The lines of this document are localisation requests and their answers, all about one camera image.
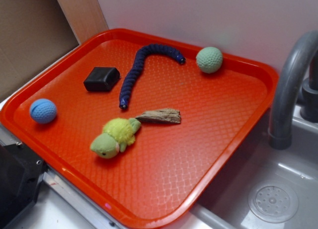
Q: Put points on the brown wood piece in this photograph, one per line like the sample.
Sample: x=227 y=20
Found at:
x=161 y=116

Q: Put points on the grey curved faucet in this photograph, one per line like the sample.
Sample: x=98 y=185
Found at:
x=289 y=90

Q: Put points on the black rectangular block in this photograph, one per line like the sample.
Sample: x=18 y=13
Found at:
x=102 y=79

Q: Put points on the grey toy sink basin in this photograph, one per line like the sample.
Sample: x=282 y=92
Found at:
x=223 y=205

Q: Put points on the blue textured ball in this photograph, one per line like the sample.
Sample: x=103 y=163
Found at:
x=43 y=111

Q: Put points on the round sink drain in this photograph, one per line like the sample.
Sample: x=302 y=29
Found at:
x=273 y=202

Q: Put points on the black robot base box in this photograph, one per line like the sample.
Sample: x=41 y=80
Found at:
x=21 y=174

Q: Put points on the green plush bird toy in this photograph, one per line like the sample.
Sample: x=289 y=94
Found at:
x=116 y=136

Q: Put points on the brown cardboard panel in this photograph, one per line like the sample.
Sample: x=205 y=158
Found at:
x=33 y=35

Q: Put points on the orange plastic tray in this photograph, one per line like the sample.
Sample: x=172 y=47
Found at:
x=158 y=178

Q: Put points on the dark grey faucet handle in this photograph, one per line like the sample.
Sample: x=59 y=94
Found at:
x=309 y=111

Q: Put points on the green textured ball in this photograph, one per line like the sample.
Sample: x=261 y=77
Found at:
x=209 y=60

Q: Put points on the dark blue braided rope toy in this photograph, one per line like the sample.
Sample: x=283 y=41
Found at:
x=138 y=66

